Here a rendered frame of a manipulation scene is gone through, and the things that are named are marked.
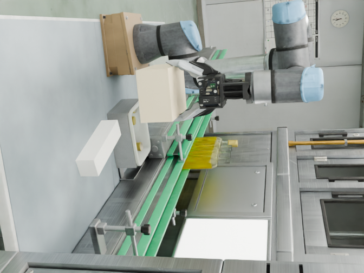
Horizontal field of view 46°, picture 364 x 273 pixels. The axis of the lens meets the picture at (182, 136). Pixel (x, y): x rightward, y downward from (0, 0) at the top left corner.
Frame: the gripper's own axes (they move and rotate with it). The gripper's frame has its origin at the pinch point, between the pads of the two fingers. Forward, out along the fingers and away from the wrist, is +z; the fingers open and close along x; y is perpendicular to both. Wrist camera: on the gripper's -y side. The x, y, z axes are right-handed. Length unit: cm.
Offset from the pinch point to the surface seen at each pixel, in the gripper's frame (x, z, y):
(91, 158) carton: 21.4, 30.4, -15.4
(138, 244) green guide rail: 47, 17, -12
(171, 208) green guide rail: 50, 15, -44
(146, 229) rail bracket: 37.4, 10.1, -1.2
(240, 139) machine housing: 47, -2, -138
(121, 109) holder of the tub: 12, 32, -47
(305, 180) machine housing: 56, -35, -92
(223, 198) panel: 55, -1, -68
